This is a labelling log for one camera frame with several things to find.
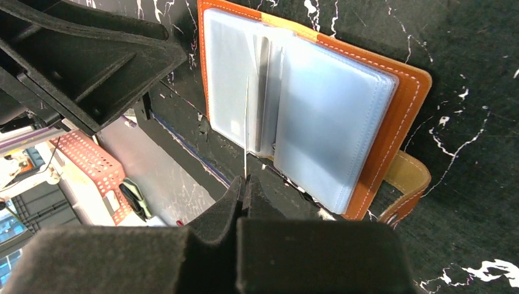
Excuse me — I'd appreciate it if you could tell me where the brown leather card holder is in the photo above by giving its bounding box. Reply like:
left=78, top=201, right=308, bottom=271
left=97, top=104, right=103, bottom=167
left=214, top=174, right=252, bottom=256
left=197, top=1, right=432, bottom=226

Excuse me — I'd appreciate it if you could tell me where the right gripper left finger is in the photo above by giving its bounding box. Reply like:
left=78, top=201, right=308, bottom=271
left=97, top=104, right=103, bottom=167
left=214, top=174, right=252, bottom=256
left=2, top=176, right=245, bottom=293

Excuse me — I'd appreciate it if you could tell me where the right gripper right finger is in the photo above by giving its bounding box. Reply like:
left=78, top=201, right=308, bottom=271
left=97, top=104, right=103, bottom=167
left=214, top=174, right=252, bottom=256
left=236, top=176, right=416, bottom=293

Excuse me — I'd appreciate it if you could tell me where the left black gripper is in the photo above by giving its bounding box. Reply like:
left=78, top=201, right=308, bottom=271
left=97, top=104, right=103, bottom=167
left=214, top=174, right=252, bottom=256
left=1, top=1, right=187, bottom=135

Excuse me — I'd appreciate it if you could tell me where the red perforated basket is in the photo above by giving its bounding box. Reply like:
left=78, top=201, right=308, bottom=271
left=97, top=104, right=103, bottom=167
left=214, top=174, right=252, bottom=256
left=50, top=130, right=132, bottom=226

